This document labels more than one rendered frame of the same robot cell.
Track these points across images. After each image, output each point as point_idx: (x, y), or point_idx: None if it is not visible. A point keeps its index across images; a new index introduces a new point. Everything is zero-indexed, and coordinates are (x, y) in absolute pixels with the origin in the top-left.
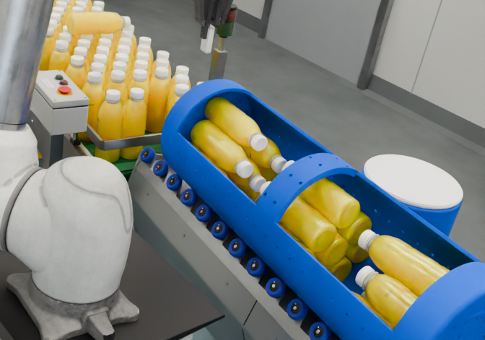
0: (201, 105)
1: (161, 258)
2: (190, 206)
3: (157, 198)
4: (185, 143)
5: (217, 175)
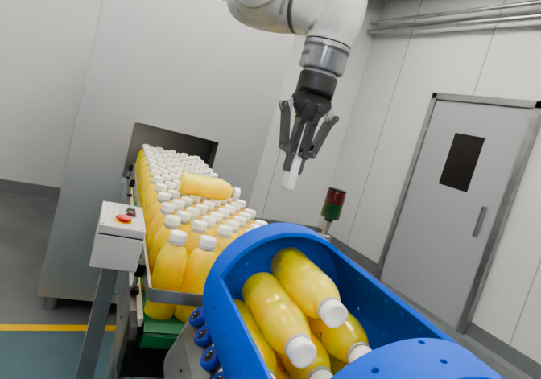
0: (268, 253)
1: None
2: None
3: (188, 378)
4: (224, 294)
5: (247, 348)
